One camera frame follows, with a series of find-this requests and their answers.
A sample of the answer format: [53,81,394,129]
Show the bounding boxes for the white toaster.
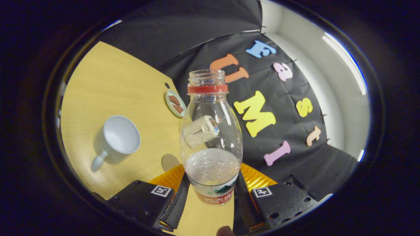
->
[184,115,220,148]

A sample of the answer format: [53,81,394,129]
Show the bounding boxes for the long ceiling light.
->
[322,32,367,95]

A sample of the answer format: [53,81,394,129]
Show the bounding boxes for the white cup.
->
[91,115,141,172]

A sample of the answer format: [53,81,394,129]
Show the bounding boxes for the black backdrop cloth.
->
[98,0,358,200]

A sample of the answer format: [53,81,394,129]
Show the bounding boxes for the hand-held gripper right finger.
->
[235,163,319,230]

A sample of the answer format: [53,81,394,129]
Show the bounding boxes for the clear plastic juice bottle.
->
[179,69,243,205]

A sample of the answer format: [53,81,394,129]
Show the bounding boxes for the round brown coaster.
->
[161,154,181,172]

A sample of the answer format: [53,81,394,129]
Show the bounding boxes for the pale green plate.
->
[165,89,187,118]

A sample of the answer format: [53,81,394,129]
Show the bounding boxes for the brown meat pieces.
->
[168,95,184,114]

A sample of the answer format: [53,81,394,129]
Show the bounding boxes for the wooden table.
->
[59,41,235,236]

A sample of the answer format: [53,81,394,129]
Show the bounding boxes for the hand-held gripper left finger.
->
[94,164,191,231]

